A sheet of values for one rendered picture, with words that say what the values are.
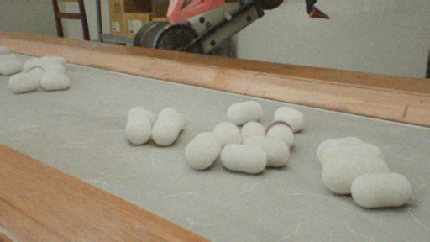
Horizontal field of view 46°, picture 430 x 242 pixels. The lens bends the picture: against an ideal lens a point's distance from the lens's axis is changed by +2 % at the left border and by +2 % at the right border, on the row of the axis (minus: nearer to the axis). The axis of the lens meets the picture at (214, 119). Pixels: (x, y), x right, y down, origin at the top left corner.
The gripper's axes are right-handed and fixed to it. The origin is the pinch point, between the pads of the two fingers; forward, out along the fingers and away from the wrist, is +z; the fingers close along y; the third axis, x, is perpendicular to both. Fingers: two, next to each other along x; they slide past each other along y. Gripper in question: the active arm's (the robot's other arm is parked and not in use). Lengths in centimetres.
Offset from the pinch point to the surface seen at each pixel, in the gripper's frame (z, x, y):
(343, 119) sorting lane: 7.5, 5.6, 25.8
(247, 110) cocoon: 12.9, -1.0, 21.2
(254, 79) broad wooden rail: 3.3, 6.4, 12.1
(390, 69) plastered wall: -132, 152, -63
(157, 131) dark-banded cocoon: 20.2, -6.8, 20.5
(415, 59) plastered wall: -135, 147, -51
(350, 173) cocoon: 19.1, -5.9, 35.6
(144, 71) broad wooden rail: 4.6, 6.4, -7.6
